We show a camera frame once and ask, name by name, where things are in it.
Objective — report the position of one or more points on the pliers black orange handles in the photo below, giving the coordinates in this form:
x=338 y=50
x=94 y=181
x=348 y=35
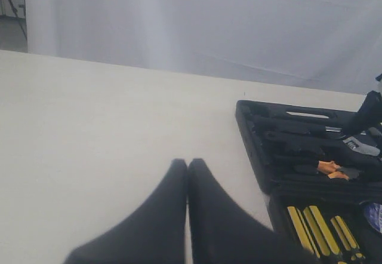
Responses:
x=330 y=169

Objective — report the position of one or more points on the small yellow black screwdriver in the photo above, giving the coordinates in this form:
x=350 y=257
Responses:
x=348 y=240

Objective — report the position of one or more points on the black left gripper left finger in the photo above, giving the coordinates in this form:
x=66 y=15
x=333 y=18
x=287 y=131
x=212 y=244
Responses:
x=153 y=233

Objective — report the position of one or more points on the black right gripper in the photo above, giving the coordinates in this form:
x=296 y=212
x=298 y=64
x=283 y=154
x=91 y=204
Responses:
x=368 y=115

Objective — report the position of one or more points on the claw hammer black handle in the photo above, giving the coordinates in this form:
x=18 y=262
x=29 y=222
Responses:
x=279 y=129

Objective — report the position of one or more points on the adjustable wrench black handle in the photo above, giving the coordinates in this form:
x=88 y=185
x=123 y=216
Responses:
x=313 y=142

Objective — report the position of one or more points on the black plastic tool case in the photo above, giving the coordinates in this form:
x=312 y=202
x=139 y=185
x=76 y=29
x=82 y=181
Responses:
x=273 y=162

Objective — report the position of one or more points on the middle yellow black screwdriver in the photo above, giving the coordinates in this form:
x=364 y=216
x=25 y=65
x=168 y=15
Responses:
x=321 y=232

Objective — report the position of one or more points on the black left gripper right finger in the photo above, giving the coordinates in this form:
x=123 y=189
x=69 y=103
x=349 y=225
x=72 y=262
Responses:
x=222 y=232

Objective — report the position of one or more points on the black tripod stand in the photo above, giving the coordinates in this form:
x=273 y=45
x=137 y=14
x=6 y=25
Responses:
x=18 y=19

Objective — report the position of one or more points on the large yellow black screwdriver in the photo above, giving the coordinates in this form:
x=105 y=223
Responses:
x=302 y=231

